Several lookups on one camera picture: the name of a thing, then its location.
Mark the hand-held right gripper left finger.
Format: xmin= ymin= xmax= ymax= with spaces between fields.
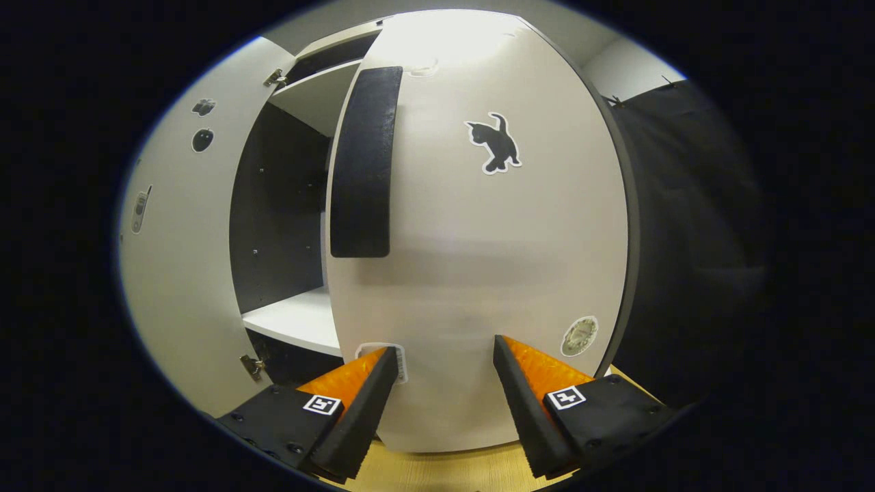
xmin=215 ymin=345 xmax=399 ymax=484

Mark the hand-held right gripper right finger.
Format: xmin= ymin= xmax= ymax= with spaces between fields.
xmin=494 ymin=334 xmax=677 ymax=479

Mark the white cabinet door cat sticker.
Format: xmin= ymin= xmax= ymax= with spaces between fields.
xmin=325 ymin=8 xmax=640 ymax=454

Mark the white cabinet shelf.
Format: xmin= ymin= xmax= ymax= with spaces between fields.
xmin=268 ymin=58 xmax=363 ymax=137
xmin=241 ymin=286 xmax=342 ymax=357

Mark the black backdrop cloth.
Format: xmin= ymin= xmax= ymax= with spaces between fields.
xmin=602 ymin=79 xmax=770 ymax=411

